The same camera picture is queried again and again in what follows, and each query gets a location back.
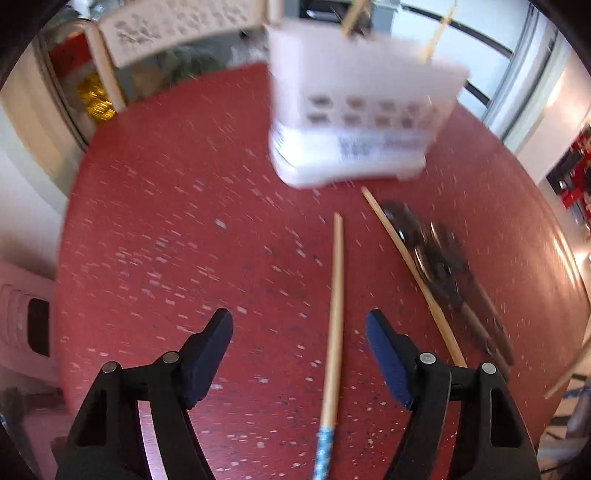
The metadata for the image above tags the blue-patterned bamboo chopstick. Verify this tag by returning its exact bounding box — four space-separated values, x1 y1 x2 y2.
312 213 345 480

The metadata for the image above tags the pink plastic stool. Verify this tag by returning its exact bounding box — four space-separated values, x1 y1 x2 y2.
1 262 59 387

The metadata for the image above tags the white plastic utensil holder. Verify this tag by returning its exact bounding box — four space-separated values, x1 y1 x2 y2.
266 20 469 188

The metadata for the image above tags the red plastic basket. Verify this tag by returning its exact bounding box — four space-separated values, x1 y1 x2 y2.
49 32 94 82

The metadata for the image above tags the white refrigerator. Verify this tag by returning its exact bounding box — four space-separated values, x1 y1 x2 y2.
373 1 559 140

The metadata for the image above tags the white perforated storage cart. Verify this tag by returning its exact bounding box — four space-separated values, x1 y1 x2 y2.
85 0 286 113

